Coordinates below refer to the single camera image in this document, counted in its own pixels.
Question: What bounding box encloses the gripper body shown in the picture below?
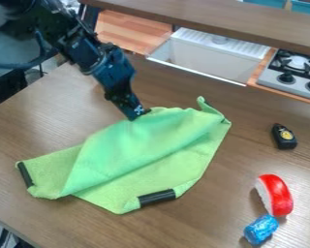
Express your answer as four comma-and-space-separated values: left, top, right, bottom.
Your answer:
78, 43, 139, 105

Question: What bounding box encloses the blue toy can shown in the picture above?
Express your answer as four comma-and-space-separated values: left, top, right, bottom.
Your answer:
241, 214, 281, 246

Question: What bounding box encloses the red and white toy sushi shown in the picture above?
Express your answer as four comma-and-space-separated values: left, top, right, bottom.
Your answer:
253, 173, 295, 218

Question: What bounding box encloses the black toy bottle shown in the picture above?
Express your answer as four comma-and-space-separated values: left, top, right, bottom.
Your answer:
271, 122, 299, 150

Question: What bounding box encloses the toy sink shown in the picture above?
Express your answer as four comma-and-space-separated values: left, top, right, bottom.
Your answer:
144, 26, 272, 87

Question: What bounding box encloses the green cloth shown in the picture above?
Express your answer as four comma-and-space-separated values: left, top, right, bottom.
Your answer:
15, 95, 233, 215

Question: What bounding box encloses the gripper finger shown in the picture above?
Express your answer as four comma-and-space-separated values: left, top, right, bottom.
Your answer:
115, 93, 153, 122

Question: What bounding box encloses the toy stove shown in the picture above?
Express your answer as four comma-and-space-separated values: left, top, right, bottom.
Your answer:
256, 47, 310, 103

